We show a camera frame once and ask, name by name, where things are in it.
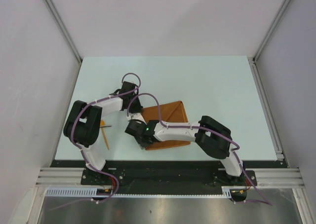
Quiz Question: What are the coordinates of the left aluminium frame post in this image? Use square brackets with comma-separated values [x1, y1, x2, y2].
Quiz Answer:
[43, 0, 83, 65]

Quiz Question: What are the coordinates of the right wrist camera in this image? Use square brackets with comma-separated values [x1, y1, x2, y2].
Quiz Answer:
[126, 113, 146, 123]

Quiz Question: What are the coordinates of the purple cable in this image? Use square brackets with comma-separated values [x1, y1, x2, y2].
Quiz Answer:
[46, 72, 142, 211]
[126, 93, 273, 206]

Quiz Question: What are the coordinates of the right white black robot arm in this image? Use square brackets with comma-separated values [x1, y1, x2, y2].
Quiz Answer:
[125, 113, 246, 185]

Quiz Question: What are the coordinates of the right aluminium frame rail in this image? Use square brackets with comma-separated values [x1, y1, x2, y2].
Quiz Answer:
[248, 57, 315, 224]

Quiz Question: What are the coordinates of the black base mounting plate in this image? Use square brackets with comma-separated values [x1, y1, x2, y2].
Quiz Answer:
[51, 160, 288, 195]

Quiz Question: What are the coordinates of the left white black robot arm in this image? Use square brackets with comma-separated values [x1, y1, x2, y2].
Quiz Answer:
[63, 81, 143, 185]

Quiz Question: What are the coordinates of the aluminium frame post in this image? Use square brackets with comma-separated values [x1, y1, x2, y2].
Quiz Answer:
[252, 0, 293, 63]
[43, 0, 83, 65]

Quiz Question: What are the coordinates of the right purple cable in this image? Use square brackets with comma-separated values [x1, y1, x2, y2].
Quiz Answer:
[126, 93, 273, 206]

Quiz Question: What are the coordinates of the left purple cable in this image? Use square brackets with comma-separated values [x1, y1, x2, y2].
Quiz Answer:
[46, 72, 142, 211]

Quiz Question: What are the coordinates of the right aluminium frame post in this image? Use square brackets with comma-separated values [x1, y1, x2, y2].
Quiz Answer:
[252, 0, 293, 63]

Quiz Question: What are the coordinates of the white slotted cable duct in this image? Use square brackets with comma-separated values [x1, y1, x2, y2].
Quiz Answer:
[46, 187, 231, 199]

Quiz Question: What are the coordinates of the orange wooden spoon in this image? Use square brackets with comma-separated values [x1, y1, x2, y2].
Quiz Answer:
[100, 120, 110, 150]

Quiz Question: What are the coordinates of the orange cloth napkin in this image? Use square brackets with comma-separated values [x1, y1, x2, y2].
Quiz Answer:
[141, 101, 191, 150]

